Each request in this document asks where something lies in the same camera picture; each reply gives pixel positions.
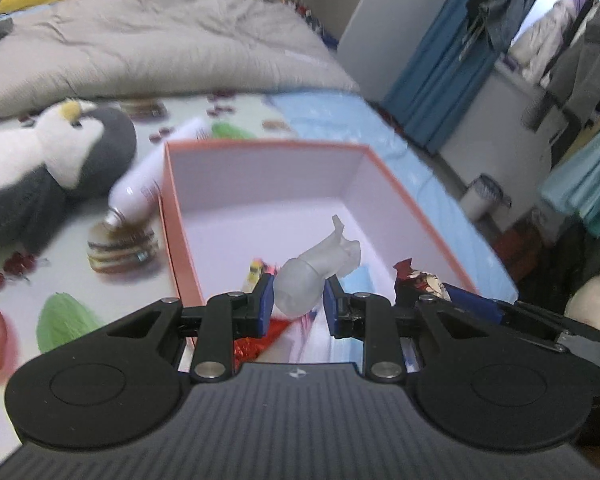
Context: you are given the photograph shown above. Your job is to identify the hanging clothes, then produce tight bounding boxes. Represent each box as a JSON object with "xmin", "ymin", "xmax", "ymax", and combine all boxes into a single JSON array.
[{"xmin": 504, "ymin": 0, "xmax": 600, "ymax": 236}]

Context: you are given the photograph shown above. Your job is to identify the red foil tea packet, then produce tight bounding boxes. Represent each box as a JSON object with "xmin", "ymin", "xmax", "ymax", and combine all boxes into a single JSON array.
[{"xmin": 233, "ymin": 318, "xmax": 291, "ymax": 370}]

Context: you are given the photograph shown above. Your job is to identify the white trash bin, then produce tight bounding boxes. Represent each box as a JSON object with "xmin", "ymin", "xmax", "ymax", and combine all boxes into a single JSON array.
[{"xmin": 460, "ymin": 174, "xmax": 512, "ymax": 222}]

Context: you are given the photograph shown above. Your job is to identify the blue curtain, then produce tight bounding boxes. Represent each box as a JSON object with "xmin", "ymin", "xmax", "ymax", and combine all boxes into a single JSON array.
[{"xmin": 382, "ymin": 0, "xmax": 535, "ymax": 154}]

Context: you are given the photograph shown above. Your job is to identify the grey duvet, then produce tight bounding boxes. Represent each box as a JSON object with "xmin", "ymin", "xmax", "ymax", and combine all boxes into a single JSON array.
[{"xmin": 0, "ymin": 0, "xmax": 358, "ymax": 119}]

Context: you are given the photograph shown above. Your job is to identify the grey white penguin plush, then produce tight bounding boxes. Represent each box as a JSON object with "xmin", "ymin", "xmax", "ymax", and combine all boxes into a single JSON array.
[{"xmin": 0, "ymin": 100, "xmax": 137, "ymax": 252}]

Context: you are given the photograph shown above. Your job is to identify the colourful feathered bird toy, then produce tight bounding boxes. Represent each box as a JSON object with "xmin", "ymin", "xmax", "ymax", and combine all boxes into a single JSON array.
[{"xmin": 242, "ymin": 259, "xmax": 270, "ymax": 292}]

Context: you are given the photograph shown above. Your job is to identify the red brown snack packet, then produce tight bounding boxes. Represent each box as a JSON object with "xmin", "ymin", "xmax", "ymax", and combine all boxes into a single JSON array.
[{"xmin": 393, "ymin": 258, "xmax": 451, "ymax": 307}]

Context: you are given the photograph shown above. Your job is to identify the white wardrobe cabinet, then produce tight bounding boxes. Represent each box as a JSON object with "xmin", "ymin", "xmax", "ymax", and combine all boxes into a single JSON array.
[{"xmin": 270, "ymin": 0, "xmax": 456, "ymax": 106}]

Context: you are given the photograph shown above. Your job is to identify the white spray bottle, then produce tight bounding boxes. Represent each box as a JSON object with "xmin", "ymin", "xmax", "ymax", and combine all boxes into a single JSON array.
[{"xmin": 104, "ymin": 116, "xmax": 211, "ymax": 230}]

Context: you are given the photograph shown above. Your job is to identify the blue surgical face mask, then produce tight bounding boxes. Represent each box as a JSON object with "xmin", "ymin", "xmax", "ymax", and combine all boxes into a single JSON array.
[{"xmin": 339, "ymin": 264, "xmax": 375, "ymax": 294}]

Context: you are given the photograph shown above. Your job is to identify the orange cardboard box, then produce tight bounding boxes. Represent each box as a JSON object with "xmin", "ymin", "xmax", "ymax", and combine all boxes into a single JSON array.
[{"xmin": 161, "ymin": 140, "xmax": 477, "ymax": 307}]

